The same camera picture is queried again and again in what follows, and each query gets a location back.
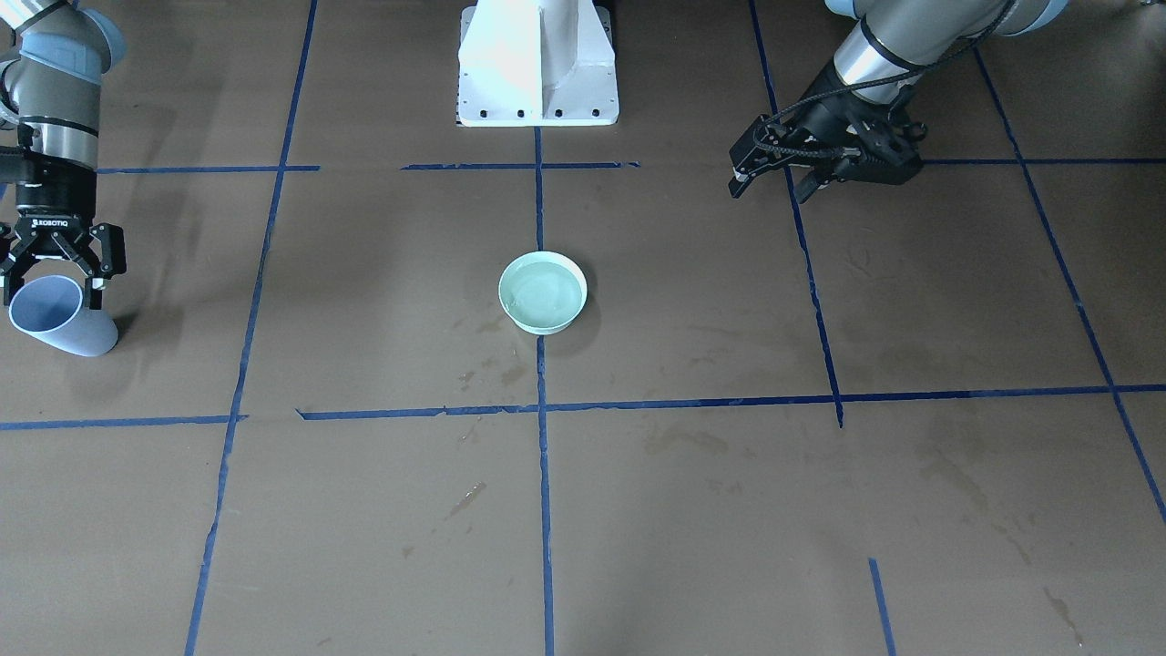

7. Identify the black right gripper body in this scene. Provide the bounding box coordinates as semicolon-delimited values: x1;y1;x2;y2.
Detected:
7;150;97;267

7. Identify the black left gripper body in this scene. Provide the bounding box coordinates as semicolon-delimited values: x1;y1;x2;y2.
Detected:
791;83;927;184

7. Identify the light blue plastic cup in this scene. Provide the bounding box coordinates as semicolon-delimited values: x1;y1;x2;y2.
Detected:
8;275;119;357

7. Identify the mint green bowl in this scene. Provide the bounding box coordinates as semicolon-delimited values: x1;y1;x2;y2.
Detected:
498;251;588;336

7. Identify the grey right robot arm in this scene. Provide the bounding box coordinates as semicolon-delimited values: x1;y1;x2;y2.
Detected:
1;1;128;310

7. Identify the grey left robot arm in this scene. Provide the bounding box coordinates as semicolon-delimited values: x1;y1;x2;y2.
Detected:
728;1;1066;202

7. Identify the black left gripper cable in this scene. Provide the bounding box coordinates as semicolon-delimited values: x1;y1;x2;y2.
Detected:
756;0;1017;128

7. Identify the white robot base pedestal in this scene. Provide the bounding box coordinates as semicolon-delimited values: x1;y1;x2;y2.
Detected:
455;1;620;128

